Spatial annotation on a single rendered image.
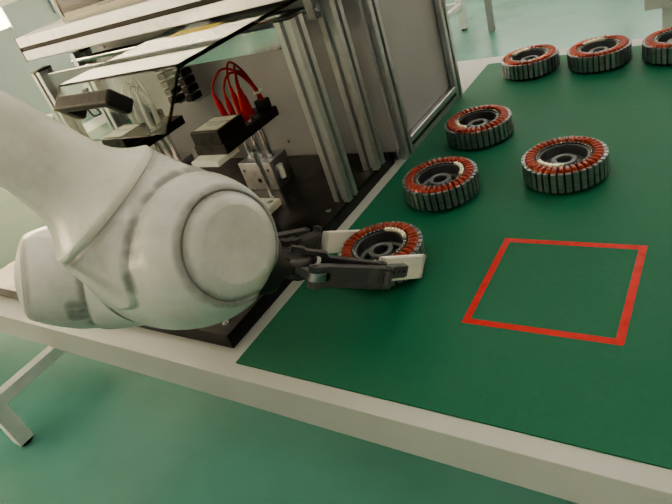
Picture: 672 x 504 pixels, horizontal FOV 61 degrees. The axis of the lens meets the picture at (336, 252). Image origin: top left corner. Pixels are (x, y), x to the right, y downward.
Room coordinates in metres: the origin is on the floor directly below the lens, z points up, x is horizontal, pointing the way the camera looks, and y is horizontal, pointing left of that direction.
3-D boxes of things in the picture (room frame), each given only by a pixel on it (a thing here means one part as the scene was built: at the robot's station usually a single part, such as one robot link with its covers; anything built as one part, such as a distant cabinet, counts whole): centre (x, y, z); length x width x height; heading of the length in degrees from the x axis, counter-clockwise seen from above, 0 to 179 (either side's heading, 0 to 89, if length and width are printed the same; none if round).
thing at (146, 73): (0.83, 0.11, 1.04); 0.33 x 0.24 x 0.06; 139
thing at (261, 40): (1.02, 0.19, 1.03); 0.62 x 0.01 x 0.03; 49
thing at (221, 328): (0.96, 0.24, 0.76); 0.64 x 0.47 x 0.02; 49
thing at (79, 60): (1.08, 0.14, 1.04); 0.62 x 0.02 x 0.03; 49
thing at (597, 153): (0.68, -0.34, 0.77); 0.11 x 0.11 x 0.04
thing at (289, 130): (1.14, 0.09, 0.92); 0.66 x 0.01 x 0.30; 49
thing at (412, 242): (0.63, -0.06, 0.77); 0.11 x 0.11 x 0.04
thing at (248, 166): (0.97, 0.07, 0.80); 0.08 x 0.05 x 0.06; 49
